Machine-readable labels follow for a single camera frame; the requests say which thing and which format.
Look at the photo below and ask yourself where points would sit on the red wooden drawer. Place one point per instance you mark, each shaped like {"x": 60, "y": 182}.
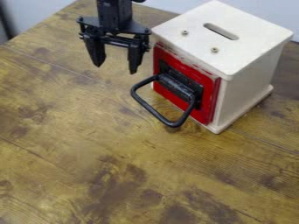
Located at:
{"x": 186, "y": 84}

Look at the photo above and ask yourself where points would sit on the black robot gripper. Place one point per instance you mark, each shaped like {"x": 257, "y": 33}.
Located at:
{"x": 113, "y": 28}

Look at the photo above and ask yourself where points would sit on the white wooden box cabinet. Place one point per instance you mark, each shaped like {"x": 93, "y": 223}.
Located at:
{"x": 228, "y": 50}

